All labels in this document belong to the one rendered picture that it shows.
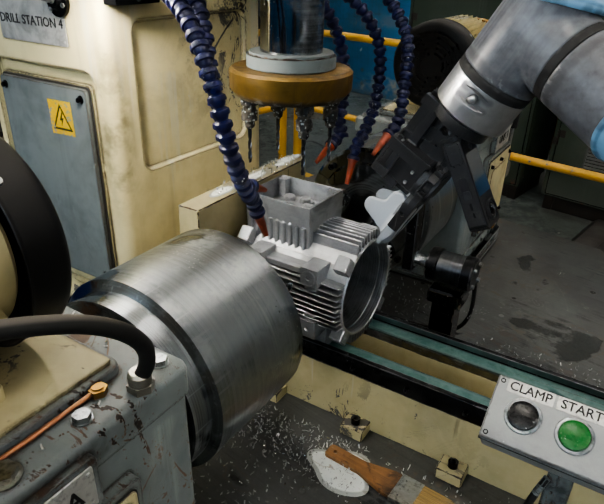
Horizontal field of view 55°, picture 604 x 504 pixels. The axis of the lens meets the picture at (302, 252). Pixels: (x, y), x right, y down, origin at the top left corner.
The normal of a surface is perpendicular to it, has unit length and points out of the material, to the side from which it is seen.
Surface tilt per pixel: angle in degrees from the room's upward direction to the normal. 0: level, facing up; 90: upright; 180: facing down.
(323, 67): 90
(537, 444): 39
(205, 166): 90
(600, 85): 71
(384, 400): 90
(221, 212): 90
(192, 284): 21
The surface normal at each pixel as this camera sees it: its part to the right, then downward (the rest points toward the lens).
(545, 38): -0.58, -0.03
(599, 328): 0.03, -0.89
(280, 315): 0.76, -0.18
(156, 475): 0.85, 0.25
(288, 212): -0.55, 0.37
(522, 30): -0.71, 0.12
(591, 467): -0.31, -0.46
